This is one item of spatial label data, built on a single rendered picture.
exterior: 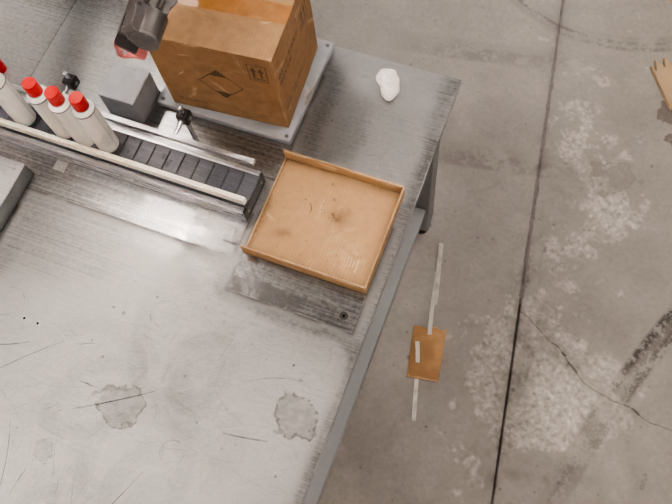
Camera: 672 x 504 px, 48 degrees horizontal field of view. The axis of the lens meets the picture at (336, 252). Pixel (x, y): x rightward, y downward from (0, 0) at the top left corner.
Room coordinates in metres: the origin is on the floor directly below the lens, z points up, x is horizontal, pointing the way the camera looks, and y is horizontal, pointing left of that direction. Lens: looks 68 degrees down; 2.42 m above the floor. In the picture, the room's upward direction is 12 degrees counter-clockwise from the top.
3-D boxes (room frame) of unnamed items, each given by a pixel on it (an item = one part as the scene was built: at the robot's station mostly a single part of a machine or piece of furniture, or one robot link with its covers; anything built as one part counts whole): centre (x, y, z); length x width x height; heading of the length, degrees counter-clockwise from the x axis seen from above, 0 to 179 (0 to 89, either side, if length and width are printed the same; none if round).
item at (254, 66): (1.13, 0.13, 0.99); 0.30 x 0.24 x 0.27; 62
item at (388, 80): (1.03, -0.21, 0.85); 0.08 x 0.07 x 0.04; 146
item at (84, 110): (1.00, 0.48, 0.98); 0.05 x 0.05 x 0.20
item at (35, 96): (1.06, 0.57, 0.98); 0.05 x 0.05 x 0.20
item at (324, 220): (0.70, 0.01, 0.85); 0.30 x 0.26 x 0.04; 58
